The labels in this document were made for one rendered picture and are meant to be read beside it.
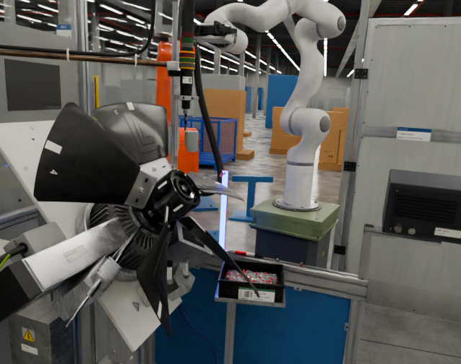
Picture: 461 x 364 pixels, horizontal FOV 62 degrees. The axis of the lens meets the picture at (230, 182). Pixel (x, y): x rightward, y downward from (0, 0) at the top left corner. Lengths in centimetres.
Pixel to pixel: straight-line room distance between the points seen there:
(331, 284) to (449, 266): 165
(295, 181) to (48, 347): 106
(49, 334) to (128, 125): 62
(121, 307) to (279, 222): 76
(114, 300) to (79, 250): 22
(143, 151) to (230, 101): 799
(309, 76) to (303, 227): 61
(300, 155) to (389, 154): 125
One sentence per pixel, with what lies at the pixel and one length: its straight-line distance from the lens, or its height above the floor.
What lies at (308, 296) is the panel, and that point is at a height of 75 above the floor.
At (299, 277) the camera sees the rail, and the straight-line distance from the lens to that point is 147.
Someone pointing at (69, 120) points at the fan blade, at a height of 140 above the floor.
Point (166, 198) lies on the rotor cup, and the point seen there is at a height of 120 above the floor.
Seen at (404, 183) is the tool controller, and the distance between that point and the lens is 130.
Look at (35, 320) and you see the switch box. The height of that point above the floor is 84.
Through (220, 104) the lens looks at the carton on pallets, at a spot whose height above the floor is 125.
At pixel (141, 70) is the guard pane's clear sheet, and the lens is 223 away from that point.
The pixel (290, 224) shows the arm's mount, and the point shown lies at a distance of 156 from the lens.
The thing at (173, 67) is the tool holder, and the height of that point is 153.
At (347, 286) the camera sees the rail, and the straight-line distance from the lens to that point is 146.
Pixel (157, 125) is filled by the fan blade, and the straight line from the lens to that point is 117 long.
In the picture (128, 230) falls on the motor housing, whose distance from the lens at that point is 104.
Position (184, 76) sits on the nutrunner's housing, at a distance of 107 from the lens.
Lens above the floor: 147
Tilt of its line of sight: 13 degrees down
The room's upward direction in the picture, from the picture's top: 3 degrees clockwise
